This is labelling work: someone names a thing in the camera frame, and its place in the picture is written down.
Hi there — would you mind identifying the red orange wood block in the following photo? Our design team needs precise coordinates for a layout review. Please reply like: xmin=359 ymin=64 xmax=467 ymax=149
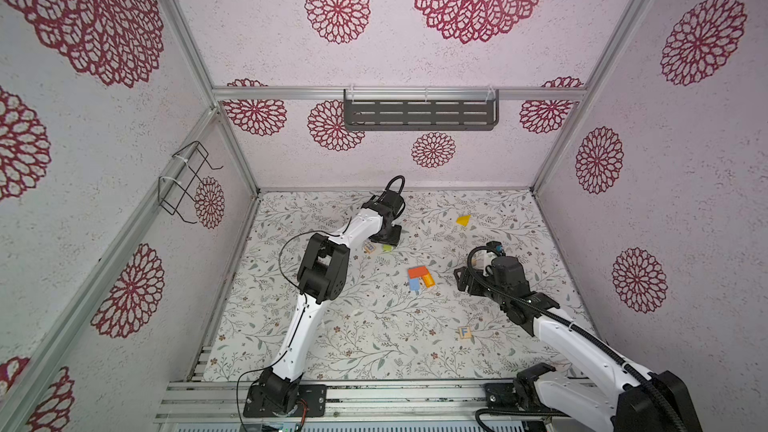
xmin=408 ymin=266 xmax=429 ymax=279

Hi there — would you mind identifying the orange yellow wood block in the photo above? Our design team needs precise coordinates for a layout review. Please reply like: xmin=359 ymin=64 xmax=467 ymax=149
xmin=422 ymin=274 xmax=435 ymax=288

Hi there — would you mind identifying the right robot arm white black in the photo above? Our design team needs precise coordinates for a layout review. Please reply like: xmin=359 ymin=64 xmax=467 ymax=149
xmin=453 ymin=242 xmax=702 ymax=431

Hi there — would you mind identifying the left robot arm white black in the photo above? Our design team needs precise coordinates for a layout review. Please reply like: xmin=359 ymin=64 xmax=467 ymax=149
xmin=235 ymin=175 xmax=406 ymax=418

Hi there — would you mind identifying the yellow triangle wood block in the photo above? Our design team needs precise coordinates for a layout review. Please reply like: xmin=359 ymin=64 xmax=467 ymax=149
xmin=456 ymin=215 xmax=471 ymax=227

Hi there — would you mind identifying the letter F wood cube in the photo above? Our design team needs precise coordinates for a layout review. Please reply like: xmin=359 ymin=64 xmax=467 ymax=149
xmin=458 ymin=326 xmax=473 ymax=340

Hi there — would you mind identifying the grey metal wall shelf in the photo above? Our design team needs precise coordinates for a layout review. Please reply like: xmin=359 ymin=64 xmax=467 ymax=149
xmin=342 ymin=90 xmax=499 ymax=132

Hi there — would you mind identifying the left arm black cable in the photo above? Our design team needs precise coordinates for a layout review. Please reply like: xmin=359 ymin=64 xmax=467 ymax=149
xmin=235 ymin=175 xmax=408 ymax=421

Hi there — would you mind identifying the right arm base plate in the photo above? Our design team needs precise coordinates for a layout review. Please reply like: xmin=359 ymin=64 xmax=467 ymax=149
xmin=483 ymin=381 xmax=523 ymax=412

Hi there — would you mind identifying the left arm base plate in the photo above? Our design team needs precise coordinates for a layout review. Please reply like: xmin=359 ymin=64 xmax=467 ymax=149
xmin=242 ymin=384 xmax=328 ymax=419

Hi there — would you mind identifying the black wire wall basket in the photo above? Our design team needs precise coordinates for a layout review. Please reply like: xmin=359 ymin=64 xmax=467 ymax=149
xmin=156 ymin=141 xmax=225 ymax=230

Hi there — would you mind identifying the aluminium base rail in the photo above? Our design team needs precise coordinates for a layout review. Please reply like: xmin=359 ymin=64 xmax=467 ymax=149
xmin=152 ymin=379 xmax=513 ymax=426

